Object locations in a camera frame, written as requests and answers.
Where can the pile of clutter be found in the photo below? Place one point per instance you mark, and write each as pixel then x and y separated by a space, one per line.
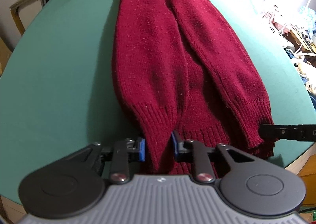
pixel 294 28

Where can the green table cloth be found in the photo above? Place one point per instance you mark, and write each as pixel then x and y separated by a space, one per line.
pixel 57 94

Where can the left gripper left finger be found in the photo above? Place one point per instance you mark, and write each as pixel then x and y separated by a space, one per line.
pixel 119 156

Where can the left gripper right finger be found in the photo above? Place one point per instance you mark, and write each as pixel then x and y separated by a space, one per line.
pixel 207 163

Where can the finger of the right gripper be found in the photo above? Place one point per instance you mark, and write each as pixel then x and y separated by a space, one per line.
pixel 301 132

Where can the red knit sweater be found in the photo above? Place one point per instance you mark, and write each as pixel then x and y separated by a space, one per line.
pixel 179 66

